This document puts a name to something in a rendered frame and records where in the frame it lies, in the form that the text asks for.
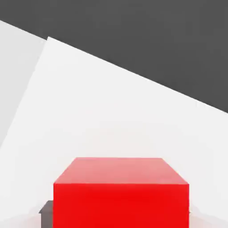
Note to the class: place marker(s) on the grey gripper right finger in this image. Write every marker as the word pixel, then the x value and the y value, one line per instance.
pixel 193 220

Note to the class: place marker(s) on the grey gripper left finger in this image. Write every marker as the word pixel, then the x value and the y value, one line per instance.
pixel 47 215

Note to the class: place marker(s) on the small red cube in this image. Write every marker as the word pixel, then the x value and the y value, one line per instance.
pixel 121 201

